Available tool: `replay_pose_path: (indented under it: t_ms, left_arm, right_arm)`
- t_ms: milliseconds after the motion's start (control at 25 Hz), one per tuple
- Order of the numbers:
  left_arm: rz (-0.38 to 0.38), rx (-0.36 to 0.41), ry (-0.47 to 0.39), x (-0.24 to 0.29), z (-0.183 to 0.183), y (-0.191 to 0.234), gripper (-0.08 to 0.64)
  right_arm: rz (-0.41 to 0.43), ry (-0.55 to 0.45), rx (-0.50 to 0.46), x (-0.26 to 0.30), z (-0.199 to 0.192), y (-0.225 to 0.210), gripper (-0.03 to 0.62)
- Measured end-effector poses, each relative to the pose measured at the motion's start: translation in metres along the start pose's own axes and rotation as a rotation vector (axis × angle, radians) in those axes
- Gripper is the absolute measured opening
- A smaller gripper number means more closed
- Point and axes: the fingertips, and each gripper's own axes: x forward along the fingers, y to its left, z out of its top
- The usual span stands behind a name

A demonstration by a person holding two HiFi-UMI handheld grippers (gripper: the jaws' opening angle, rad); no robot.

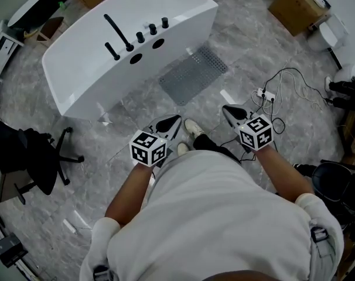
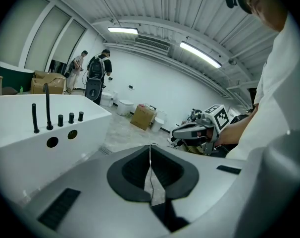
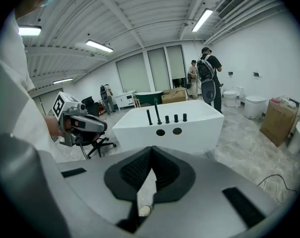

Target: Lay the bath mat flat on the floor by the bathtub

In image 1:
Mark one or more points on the black bathtub knob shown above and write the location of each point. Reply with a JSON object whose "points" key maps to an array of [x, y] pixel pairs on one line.
{"points": [[165, 23], [152, 29], [140, 37]]}

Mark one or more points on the black rounded backpack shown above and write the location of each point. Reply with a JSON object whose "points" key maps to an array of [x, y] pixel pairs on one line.
{"points": [[338, 186]]}

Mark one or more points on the person's right forearm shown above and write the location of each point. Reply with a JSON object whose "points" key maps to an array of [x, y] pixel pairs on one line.
{"points": [[283, 174]]}

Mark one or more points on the person's left forearm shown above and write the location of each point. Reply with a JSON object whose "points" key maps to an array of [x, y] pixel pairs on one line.
{"points": [[127, 195]]}

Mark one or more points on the person's white shoe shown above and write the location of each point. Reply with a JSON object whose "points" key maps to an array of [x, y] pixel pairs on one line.
{"points": [[195, 127], [183, 149]]}

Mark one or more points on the black office chair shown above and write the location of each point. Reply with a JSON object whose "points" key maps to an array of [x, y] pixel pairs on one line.
{"points": [[34, 157]]}

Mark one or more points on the brown wooden stool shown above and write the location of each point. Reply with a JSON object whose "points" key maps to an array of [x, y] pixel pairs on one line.
{"points": [[50, 28]]}

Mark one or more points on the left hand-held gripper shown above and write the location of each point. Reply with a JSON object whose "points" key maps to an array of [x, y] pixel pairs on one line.
{"points": [[148, 148]]}

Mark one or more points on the person's right white shoe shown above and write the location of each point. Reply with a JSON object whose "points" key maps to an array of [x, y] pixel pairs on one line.
{"points": [[195, 127]]}

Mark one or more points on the person's black trousers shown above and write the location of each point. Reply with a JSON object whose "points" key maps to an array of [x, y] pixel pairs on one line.
{"points": [[212, 146]]}

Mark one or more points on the person's white t-shirt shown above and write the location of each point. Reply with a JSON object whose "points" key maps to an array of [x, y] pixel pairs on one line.
{"points": [[209, 215]]}

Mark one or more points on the grey perforated mat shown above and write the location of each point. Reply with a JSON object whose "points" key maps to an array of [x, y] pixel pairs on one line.
{"points": [[192, 75]]}

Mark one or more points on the person's left white shoe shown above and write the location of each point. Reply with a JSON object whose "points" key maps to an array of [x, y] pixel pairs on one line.
{"points": [[183, 149]]}

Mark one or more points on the black hand shower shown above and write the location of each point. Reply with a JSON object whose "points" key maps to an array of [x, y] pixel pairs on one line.
{"points": [[112, 51]]}

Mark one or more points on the black curved bathtub spout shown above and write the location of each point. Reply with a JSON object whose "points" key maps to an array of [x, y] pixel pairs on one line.
{"points": [[119, 32]]}

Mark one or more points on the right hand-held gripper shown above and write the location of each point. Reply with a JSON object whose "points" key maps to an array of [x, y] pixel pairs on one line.
{"points": [[256, 132]]}

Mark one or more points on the black box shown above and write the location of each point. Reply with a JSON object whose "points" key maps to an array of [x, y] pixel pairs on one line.
{"points": [[9, 249]]}

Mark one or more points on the white toilet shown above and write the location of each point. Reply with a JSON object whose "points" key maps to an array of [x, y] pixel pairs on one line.
{"points": [[327, 35]]}

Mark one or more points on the white round bin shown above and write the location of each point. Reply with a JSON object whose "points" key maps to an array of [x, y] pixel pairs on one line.
{"points": [[347, 73]]}

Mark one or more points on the white cabinet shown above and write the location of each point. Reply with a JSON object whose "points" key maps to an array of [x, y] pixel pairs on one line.
{"points": [[4, 48]]}

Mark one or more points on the white bathtub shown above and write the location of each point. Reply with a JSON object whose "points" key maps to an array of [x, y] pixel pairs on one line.
{"points": [[86, 69]]}

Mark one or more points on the white power strip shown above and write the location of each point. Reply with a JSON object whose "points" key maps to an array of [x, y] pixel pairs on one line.
{"points": [[265, 94]]}

